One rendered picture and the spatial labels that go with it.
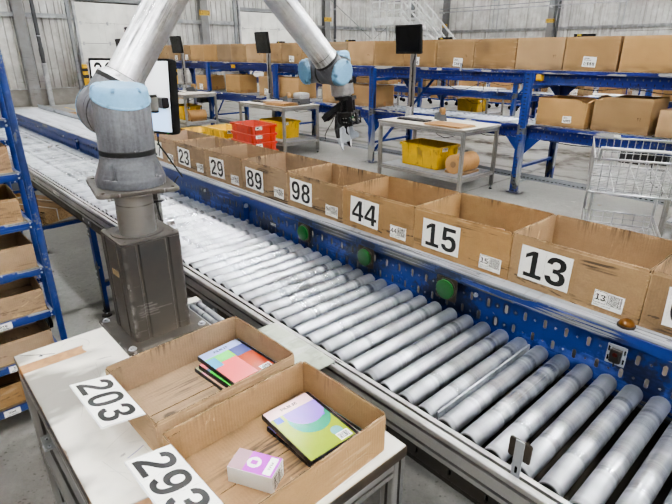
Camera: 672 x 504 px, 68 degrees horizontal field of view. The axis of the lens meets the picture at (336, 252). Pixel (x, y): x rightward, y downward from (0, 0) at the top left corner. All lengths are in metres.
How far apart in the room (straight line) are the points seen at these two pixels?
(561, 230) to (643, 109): 4.10
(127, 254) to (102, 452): 0.53
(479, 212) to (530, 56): 4.75
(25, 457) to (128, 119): 1.62
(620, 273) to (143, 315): 1.36
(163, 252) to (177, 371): 0.35
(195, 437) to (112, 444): 0.21
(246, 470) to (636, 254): 1.34
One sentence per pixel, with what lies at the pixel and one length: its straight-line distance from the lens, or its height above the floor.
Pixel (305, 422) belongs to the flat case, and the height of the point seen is 0.80.
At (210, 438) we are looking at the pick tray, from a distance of 1.22.
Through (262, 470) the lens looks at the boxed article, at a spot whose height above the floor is 0.80.
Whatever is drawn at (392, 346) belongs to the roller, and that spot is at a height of 0.74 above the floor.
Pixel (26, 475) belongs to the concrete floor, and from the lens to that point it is 2.51.
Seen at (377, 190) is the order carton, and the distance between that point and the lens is 2.27.
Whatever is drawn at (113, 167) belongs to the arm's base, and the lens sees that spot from 1.49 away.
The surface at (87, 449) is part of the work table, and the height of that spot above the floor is 0.75.
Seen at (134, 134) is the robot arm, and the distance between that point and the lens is 1.47.
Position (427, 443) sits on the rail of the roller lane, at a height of 0.70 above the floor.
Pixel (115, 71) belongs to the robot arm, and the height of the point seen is 1.52.
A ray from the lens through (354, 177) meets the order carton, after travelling 2.47.
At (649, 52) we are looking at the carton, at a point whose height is 1.57.
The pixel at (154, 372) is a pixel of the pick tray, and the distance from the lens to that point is 1.46.
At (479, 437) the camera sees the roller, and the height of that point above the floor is 0.74.
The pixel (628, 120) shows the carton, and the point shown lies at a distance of 5.98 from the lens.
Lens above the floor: 1.57
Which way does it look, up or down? 22 degrees down
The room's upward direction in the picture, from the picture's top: straight up
